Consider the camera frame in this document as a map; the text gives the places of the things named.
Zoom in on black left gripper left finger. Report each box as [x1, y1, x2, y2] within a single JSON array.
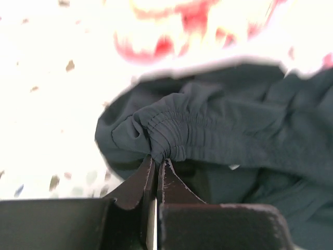
[[1, 156, 156, 250]]

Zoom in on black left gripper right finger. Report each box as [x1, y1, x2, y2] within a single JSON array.
[[157, 159, 294, 250]]

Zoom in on dark navy shorts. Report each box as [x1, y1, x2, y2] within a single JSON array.
[[95, 64, 332, 249]]

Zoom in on coral patterned garment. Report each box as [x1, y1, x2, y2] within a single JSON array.
[[114, 1, 282, 64]]

